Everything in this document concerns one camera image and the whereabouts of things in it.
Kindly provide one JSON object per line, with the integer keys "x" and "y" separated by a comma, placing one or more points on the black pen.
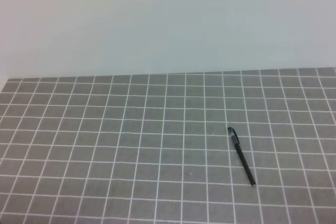
{"x": 245, "y": 165}

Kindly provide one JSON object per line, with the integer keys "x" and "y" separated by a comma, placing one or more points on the clear black pen cap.
{"x": 233, "y": 136}

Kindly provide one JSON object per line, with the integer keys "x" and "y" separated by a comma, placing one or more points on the grey grid tablecloth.
{"x": 156, "y": 149}

